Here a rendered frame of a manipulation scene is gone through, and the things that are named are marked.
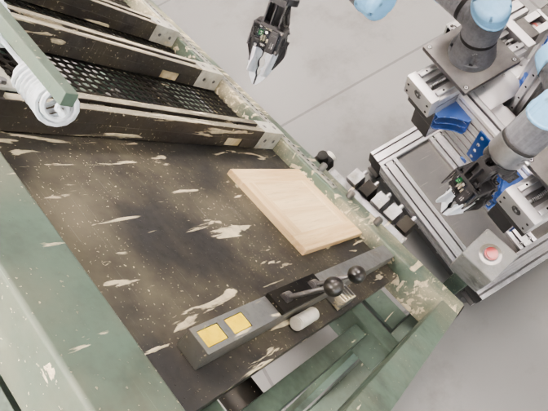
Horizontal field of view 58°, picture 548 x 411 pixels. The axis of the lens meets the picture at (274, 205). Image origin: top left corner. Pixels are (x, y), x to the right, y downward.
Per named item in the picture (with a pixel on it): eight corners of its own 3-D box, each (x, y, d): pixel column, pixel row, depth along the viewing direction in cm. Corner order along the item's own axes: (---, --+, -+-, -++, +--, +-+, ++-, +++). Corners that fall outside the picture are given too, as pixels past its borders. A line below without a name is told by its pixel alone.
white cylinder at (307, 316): (296, 334, 97) (313, 323, 104) (305, 324, 96) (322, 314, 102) (286, 322, 98) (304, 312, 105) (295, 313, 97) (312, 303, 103)
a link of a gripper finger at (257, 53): (236, 83, 112) (249, 45, 108) (243, 77, 117) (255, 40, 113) (248, 89, 112) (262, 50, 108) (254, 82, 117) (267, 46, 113)
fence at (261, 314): (386, 264, 156) (395, 255, 154) (195, 370, 74) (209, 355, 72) (374, 253, 157) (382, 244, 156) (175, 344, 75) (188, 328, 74)
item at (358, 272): (315, 292, 107) (371, 280, 101) (307, 296, 104) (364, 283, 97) (310, 276, 108) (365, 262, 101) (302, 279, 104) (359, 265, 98)
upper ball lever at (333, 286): (289, 306, 97) (349, 292, 90) (279, 310, 94) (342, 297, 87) (283, 287, 97) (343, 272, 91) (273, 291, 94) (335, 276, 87)
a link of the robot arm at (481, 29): (478, 55, 149) (492, 24, 137) (448, 27, 154) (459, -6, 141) (509, 35, 151) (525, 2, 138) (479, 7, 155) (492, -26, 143)
